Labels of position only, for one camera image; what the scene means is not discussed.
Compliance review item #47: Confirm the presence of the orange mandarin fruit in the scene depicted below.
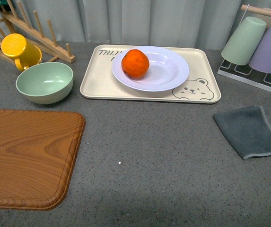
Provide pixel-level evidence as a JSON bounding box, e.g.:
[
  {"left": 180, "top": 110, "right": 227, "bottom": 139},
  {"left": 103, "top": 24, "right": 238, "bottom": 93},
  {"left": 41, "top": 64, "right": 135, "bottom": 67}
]
[{"left": 121, "top": 49, "right": 150, "bottom": 79}]

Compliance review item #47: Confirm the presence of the white round plate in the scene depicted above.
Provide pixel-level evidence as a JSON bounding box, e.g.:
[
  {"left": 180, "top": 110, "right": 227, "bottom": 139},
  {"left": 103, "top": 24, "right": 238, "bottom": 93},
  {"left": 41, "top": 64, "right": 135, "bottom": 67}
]
[{"left": 112, "top": 46, "right": 190, "bottom": 92}]

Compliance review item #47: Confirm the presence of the beige bear tray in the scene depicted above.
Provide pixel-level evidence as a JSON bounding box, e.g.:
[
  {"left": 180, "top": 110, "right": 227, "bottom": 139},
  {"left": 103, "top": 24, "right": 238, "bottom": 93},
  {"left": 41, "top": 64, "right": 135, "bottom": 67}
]
[{"left": 80, "top": 44, "right": 221, "bottom": 104}]

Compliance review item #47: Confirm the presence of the green bowl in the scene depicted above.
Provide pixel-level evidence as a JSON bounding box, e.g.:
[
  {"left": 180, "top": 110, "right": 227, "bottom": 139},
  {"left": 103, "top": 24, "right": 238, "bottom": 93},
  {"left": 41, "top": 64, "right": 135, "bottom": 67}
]
[{"left": 16, "top": 62, "right": 74, "bottom": 105}]

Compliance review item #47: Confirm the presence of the grey folded cloth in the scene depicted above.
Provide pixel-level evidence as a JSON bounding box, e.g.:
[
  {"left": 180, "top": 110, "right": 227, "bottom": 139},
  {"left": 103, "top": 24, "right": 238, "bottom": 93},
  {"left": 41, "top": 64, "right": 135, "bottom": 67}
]
[{"left": 213, "top": 106, "right": 271, "bottom": 160}]

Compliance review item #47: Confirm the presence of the wooden cutting board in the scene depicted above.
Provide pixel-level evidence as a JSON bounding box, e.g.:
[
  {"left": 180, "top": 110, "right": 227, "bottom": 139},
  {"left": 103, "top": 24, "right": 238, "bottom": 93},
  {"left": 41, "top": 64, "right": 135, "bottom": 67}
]
[{"left": 0, "top": 109, "right": 86, "bottom": 210}]

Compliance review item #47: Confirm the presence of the white cup holder rack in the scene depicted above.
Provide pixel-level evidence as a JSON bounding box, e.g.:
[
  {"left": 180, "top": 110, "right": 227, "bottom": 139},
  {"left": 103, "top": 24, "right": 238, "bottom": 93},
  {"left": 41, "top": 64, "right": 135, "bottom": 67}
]
[{"left": 218, "top": 4, "right": 271, "bottom": 92}]

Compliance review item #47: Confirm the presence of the grey curtain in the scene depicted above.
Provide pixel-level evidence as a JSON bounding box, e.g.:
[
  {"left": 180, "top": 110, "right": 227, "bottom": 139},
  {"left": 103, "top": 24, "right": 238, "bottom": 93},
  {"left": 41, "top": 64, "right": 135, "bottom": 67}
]
[{"left": 21, "top": 0, "right": 271, "bottom": 50}]

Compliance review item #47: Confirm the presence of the green plastic cup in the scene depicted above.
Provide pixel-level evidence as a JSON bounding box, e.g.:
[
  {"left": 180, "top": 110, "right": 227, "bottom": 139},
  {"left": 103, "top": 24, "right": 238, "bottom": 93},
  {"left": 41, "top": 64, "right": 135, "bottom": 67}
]
[{"left": 221, "top": 17, "right": 267, "bottom": 65}]

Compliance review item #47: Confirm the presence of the yellow mug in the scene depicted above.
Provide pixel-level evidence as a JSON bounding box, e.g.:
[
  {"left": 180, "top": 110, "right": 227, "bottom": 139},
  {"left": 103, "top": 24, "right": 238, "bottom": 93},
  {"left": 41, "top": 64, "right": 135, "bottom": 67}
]
[{"left": 1, "top": 33, "right": 42, "bottom": 71}]

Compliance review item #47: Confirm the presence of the wooden dish rack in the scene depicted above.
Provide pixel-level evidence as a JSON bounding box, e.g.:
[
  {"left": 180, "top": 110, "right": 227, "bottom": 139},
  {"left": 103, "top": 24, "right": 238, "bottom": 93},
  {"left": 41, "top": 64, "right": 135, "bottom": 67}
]
[{"left": 0, "top": 0, "right": 76, "bottom": 64}]

